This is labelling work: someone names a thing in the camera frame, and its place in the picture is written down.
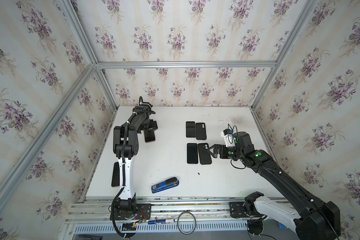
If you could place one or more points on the aluminium mounting rail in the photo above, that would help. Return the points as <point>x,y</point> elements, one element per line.
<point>99,211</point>

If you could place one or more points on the blue marker pen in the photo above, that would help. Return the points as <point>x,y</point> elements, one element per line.
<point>161,221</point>

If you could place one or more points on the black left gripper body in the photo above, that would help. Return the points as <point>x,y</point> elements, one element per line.
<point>151,126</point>

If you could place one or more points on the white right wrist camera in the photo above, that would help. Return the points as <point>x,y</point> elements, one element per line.
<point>227,135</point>

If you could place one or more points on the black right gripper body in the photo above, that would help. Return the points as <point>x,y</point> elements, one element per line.
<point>219,150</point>

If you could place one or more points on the blue black stapler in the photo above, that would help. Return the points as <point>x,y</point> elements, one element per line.
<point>167,184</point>

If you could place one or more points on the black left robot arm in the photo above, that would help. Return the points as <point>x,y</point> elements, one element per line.
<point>126,147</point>

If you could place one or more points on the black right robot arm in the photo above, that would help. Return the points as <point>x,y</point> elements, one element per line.
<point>309,217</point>

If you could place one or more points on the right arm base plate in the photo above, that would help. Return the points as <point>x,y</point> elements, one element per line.
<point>238,210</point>

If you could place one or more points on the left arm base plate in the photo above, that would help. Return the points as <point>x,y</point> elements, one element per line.
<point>143,213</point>

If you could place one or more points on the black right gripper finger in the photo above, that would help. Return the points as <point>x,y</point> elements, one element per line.
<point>213,148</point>
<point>213,153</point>

